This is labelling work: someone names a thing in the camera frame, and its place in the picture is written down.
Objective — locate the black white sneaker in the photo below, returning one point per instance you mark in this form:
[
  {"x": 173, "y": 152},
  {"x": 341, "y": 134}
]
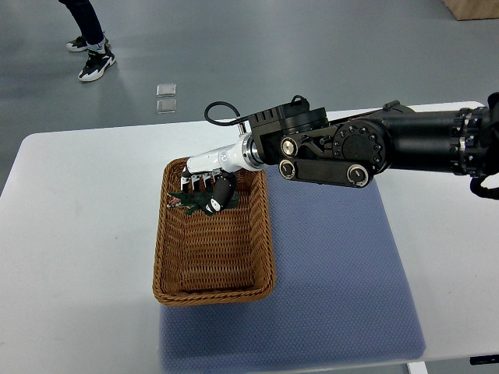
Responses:
[
  {"x": 80, "y": 44},
  {"x": 96, "y": 64}
]

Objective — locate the black white left sneaker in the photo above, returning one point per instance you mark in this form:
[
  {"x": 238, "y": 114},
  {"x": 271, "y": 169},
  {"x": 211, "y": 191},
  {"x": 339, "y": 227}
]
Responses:
[{"x": 96, "y": 64}]

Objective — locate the white table leg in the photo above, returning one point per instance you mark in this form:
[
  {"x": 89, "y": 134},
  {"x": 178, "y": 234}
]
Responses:
[{"x": 417, "y": 368}]

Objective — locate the brown wicker basket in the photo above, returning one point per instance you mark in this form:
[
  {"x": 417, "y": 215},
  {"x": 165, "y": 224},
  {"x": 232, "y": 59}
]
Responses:
[{"x": 201, "y": 260}]

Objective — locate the blue textured mat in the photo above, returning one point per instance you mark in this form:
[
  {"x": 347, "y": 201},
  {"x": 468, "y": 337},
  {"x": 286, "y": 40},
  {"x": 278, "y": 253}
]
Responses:
[{"x": 341, "y": 296}]

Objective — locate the dark green toy crocodile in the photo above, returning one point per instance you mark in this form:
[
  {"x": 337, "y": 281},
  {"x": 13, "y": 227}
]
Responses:
[{"x": 192, "y": 201}]

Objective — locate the person in dark jeans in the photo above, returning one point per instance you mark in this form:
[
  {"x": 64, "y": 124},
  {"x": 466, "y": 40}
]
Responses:
[{"x": 86, "y": 19}]

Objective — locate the lower metal floor plate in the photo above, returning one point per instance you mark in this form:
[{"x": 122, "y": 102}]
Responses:
[{"x": 166, "y": 106}]

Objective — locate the wooden box corner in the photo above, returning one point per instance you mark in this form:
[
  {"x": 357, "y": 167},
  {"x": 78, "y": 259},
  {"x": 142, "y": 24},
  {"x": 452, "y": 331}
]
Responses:
[{"x": 473, "y": 9}]

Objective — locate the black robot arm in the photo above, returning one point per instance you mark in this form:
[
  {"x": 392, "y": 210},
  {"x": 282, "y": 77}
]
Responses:
[{"x": 308, "y": 147}]

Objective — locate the metal floor plate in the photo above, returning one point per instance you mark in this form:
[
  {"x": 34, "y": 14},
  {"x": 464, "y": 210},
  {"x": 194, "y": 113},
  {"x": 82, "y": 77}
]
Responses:
[
  {"x": 166, "y": 90},
  {"x": 166, "y": 106}
]

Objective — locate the upper metal floor plate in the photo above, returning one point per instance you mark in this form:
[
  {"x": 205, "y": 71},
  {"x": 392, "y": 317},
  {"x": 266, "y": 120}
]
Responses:
[{"x": 166, "y": 90}]

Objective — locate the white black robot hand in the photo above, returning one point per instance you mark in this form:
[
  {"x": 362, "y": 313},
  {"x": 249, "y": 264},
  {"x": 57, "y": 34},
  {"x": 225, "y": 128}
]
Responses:
[{"x": 228, "y": 158}]

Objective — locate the black white right sneaker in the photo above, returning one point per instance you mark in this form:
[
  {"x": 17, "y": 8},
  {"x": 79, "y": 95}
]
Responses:
[{"x": 80, "y": 44}]

